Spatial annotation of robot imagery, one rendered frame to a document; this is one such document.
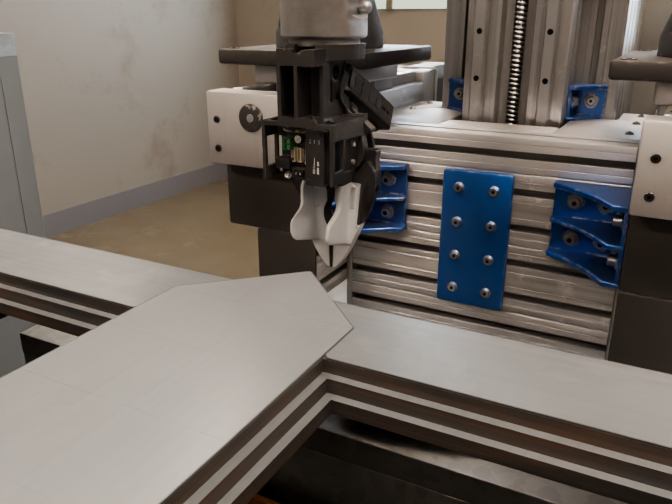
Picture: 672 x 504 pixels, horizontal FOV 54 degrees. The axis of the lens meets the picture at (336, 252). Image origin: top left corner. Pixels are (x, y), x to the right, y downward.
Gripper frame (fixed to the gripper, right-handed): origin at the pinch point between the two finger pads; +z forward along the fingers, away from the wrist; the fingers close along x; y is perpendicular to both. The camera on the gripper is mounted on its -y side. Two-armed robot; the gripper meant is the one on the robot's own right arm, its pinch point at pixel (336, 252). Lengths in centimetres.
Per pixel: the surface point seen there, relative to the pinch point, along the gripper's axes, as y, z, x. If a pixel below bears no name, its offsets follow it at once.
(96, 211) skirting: -192, 79, -251
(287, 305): 11.8, 0.8, 1.6
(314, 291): 8.1, 0.8, 2.1
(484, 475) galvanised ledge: 3.8, 17.8, 17.6
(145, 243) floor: -175, 85, -201
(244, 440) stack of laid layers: 27.7, 1.8, 8.4
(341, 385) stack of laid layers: 18.6, 2.3, 10.3
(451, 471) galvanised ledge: 4.5, 18.0, 14.6
